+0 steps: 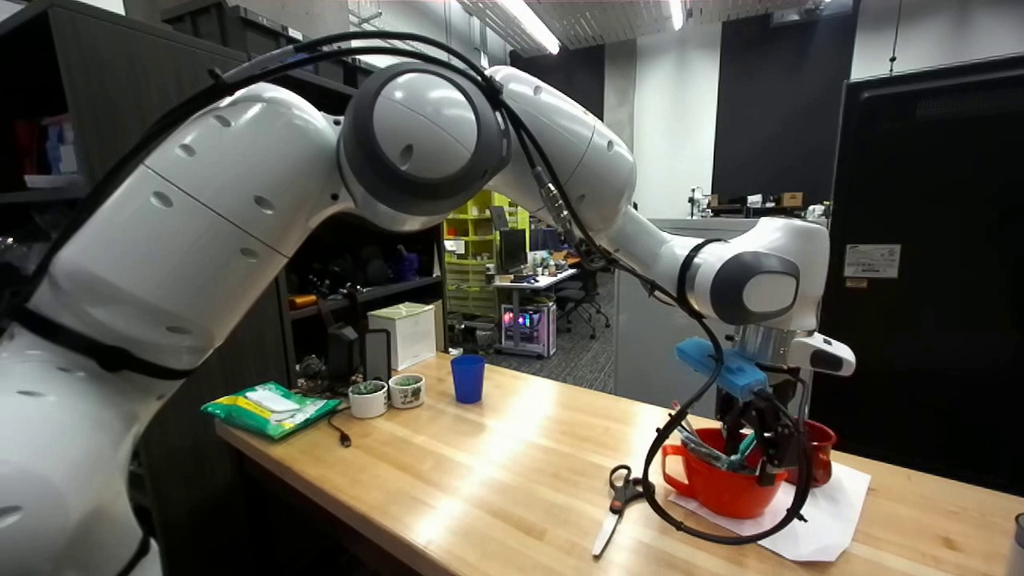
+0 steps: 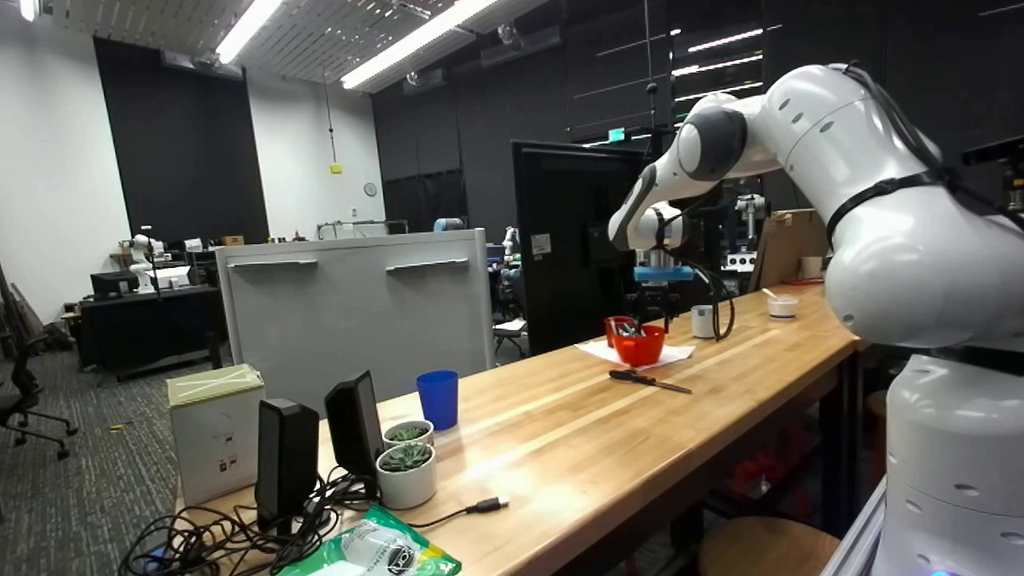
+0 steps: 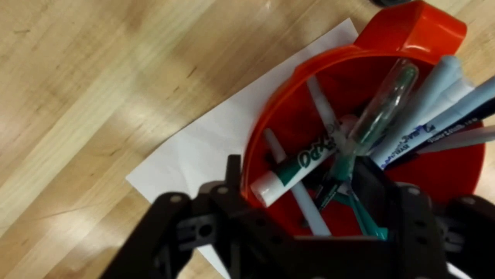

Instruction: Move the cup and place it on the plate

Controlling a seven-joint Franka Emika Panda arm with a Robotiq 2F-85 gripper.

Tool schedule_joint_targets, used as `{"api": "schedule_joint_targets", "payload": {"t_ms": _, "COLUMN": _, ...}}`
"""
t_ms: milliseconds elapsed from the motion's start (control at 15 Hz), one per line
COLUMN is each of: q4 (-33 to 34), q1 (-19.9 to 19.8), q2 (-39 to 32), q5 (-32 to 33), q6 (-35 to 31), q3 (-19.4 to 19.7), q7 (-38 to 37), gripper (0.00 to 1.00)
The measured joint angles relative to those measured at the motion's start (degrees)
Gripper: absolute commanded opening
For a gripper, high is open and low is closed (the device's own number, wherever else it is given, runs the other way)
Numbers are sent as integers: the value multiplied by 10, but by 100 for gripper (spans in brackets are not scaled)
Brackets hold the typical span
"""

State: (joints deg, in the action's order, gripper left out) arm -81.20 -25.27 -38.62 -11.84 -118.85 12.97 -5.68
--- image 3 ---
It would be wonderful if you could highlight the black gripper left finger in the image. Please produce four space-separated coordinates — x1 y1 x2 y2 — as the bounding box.
98 154 259 279

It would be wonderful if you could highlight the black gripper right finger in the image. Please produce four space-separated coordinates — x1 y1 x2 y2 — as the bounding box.
360 160 495 279

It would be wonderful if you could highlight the red plastic bowl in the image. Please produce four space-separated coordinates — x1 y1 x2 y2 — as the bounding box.
239 0 487 242

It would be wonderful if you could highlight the teal pen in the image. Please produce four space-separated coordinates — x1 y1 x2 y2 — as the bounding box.
313 154 391 242

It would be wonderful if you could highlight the white pen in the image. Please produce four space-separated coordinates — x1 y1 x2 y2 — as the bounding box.
416 123 495 157

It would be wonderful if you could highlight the blue white marker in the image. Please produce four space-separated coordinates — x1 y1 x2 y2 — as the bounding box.
380 77 495 170

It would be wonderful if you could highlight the green Expo marker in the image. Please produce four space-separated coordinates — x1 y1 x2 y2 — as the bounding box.
250 115 358 208

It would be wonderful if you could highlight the clear tube pen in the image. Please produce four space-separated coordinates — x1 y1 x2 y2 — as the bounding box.
329 59 420 159

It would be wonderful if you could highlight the light blue marker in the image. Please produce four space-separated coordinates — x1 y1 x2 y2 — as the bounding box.
368 55 476 168

